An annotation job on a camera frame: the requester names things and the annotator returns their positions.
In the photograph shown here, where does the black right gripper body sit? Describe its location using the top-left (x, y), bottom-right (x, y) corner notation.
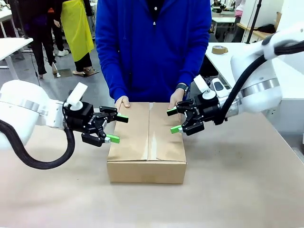
top-left (193, 93), bottom-right (220, 123)

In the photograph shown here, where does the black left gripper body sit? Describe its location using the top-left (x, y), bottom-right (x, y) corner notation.
top-left (63, 102), bottom-right (105, 134)

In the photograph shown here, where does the brown cardboard box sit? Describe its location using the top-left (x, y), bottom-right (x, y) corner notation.
top-left (106, 102), bottom-right (187, 185)

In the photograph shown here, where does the person's left forearm blue sleeve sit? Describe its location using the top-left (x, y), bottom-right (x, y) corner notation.
top-left (177, 42), bottom-right (211, 89)

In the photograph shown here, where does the person's right forearm blue sleeve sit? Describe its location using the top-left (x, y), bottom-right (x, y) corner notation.
top-left (98, 52), bottom-right (125, 102)

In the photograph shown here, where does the person's left hand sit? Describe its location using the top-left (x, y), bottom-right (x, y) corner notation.
top-left (168, 91), bottom-right (185, 111)

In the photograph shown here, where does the person's right hand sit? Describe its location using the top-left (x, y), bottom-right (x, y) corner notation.
top-left (114, 95), bottom-right (131, 111)

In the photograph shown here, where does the black wrist watch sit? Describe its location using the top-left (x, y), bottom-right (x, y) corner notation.
top-left (175, 83), bottom-right (190, 94)

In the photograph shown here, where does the dark floor plate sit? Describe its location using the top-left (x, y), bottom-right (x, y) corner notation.
top-left (57, 68), bottom-right (73, 78)
top-left (79, 68), bottom-right (100, 78)

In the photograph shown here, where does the white table with tape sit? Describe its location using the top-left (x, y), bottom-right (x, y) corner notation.
top-left (204, 42), bottom-right (264, 91)

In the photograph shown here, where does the brown packing tape roll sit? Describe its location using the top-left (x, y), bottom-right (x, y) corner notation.
top-left (211, 45), bottom-right (229, 55)

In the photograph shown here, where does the person in blue jacket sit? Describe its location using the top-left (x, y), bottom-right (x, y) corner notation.
top-left (95, 0), bottom-right (213, 103)

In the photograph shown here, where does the figure with yellow apron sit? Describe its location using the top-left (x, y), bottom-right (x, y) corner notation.
top-left (54, 0), bottom-right (99, 76)

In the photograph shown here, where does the wooden desk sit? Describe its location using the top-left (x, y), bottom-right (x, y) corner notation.
top-left (237, 22), bottom-right (277, 44)

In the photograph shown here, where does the white background desk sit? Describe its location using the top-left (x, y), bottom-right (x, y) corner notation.
top-left (211, 13), bottom-right (236, 25)

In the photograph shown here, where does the figure in black clothes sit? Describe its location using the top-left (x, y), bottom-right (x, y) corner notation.
top-left (11, 0), bottom-right (64, 79)

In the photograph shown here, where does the black tripod pole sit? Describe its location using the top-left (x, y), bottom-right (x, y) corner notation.
top-left (245, 0), bottom-right (263, 45)

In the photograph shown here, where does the white side table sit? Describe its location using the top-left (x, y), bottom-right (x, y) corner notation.
top-left (0, 37), bottom-right (34, 80)

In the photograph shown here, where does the black bag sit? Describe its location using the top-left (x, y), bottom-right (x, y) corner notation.
top-left (256, 23), bottom-right (277, 34)

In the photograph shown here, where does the person in pink top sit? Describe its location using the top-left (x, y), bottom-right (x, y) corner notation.
top-left (234, 0), bottom-right (246, 19)

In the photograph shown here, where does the white background table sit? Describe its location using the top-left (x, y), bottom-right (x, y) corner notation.
top-left (0, 9), bottom-right (17, 38)

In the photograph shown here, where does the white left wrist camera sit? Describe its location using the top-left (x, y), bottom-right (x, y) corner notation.
top-left (66, 82), bottom-right (89, 111)

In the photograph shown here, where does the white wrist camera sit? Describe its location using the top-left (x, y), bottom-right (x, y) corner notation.
top-left (66, 82), bottom-right (89, 111)
top-left (193, 75), bottom-right (218, 101)

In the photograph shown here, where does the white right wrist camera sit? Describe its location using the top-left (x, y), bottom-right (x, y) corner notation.
top-left (193, 75), bottom-right (218, 101)

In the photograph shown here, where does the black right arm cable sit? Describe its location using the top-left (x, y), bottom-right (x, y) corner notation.
top-left (213, 39), bottom-right (304, 126)

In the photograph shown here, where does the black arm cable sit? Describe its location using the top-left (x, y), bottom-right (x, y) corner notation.
top-left (0, 118), bottom-right (76, 170)
top-left (213, 39), bottom-right (304, 126)

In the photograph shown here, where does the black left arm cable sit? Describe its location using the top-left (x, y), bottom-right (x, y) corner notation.
top-left (0, 118), bottom-right (76, 170)

